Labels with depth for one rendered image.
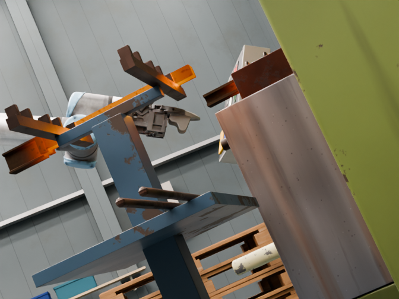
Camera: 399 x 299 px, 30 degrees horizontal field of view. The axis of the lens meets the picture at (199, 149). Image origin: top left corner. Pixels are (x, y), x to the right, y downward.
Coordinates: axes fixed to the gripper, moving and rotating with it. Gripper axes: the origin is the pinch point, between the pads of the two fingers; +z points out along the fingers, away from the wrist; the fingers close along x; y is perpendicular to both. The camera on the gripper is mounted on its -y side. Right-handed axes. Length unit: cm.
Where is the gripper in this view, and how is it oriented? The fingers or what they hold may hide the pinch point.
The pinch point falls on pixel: (196, 115)
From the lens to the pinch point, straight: 218.4
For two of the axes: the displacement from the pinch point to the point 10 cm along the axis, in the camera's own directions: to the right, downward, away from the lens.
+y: -1.1, 9.6, -2.5
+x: 1.1, -2.4, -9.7
